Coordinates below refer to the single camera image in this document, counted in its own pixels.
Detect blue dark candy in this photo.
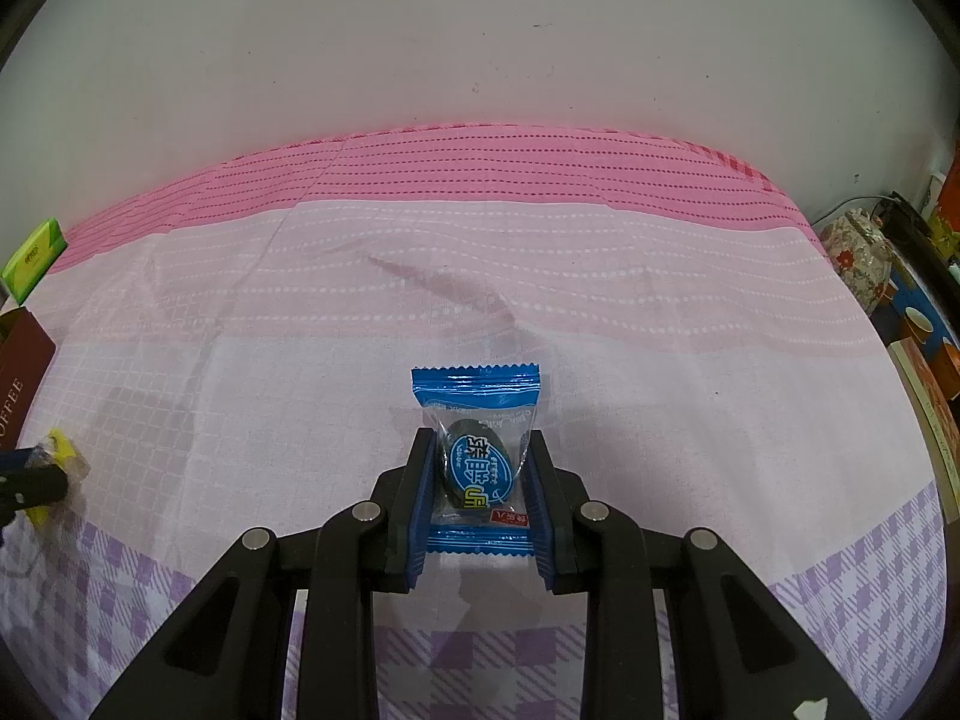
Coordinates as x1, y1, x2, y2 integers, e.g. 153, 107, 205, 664
412, 362, 542, 557

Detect yellow candy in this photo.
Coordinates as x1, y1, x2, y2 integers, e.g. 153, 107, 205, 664
23, 427, 89, 532

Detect green tissue box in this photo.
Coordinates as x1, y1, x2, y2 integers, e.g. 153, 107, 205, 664
2, 218, 67, 305

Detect maroon gold toffee tin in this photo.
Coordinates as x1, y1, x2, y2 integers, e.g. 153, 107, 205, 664
0, 307, 55, 452

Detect cluttered shelf items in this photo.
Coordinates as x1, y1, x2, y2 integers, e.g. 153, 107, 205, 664
811, 174, 958, 523

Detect pink purple checkered tablecloth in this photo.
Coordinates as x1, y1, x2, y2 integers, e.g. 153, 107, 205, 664
2, 125, 947, 718

